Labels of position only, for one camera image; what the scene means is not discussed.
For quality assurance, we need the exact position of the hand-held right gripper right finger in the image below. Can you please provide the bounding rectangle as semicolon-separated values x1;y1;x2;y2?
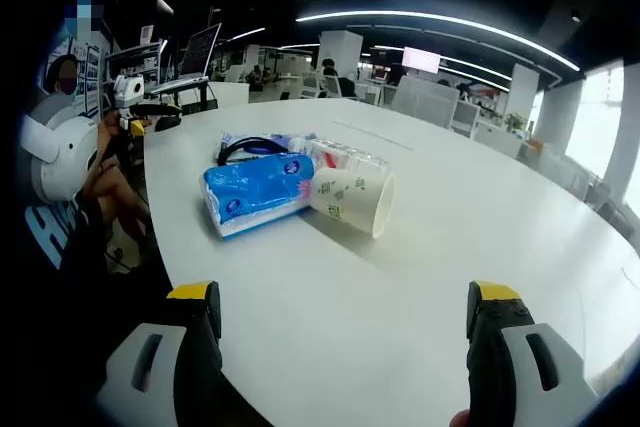
465;280;601;427

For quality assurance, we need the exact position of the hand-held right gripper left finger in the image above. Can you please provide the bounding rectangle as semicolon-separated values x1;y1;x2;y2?
94;280;266;427

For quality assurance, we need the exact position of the black cable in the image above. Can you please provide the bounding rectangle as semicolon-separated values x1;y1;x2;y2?
216;136;291;167

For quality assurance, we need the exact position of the clear bag with blue print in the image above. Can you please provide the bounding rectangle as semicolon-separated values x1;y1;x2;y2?
219;130;319;163

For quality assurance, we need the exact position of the blue tissue pack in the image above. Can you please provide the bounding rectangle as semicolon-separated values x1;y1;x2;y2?
202;151;317;241

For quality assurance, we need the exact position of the clear water bottle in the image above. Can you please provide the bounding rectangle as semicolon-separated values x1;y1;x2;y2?
287;135;390;178

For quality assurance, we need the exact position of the white paper cup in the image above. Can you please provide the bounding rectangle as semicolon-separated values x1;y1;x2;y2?
307;165;397;240

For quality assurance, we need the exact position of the white tabletop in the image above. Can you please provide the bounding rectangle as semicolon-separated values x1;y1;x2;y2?
142;98;640;427

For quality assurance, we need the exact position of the person's left hand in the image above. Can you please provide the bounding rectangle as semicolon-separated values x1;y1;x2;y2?
94;113;125;154

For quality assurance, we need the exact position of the white shelf rack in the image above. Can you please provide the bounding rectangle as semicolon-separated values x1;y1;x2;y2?
103;41;164;98

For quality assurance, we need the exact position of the laptop stand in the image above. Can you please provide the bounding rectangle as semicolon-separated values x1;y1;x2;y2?
149;77;221;116

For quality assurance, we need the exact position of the silver laptop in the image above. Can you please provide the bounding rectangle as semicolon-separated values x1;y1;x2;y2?
148;22;224;96

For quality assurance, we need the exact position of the white counter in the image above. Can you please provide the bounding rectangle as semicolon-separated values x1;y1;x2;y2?
177;80;251;111

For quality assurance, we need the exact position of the white chest device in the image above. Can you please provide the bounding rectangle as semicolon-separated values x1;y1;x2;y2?
19;111;101;203

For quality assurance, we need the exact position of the person's black printed shirt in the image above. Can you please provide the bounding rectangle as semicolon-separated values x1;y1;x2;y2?
22;191;174;427

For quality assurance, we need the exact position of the white office chair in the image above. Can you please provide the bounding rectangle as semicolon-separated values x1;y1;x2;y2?
299;71;329;99

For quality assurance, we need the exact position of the potted green plant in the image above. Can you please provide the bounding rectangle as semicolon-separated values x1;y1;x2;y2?
503;111;529;134

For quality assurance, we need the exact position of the large bright window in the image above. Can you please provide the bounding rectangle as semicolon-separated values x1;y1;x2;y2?
622;91;640;208

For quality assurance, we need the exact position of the narrow bright window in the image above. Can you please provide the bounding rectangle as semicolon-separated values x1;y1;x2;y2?
567;64;626;178

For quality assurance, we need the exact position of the grey mesh office chair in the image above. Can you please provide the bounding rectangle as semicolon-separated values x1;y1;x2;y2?
390;75;460;128

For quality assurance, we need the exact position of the pink white display screen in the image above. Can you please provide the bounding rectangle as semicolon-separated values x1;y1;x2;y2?
402;45;442;74

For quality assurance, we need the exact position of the long curved ceiling light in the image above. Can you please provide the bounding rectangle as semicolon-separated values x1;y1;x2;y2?
295;10;582;72

